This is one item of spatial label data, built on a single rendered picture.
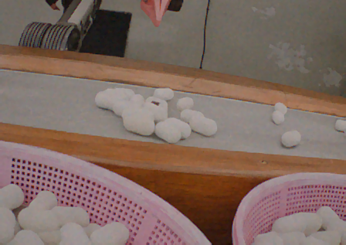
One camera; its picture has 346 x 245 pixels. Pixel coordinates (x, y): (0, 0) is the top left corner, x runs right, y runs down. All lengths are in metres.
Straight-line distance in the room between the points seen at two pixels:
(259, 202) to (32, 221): 0.18
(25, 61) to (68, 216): 0.44
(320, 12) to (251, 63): 0.68
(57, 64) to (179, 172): 0.39
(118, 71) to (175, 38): 1.94
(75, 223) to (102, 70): 0.44
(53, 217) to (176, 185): 0.12
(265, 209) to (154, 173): 0.10
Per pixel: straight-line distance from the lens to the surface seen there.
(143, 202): 0.27
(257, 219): 0.32
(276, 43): 2.79
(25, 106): 0.50
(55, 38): 0.90
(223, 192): 0.36
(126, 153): 0.34
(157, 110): 0.49
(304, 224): 0.35
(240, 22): 2.69
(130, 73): 0.68
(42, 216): 0.28
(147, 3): 0.69
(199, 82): 0.71
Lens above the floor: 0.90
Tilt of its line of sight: 16 degrees down
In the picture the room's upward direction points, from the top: 11 degrees clockwise
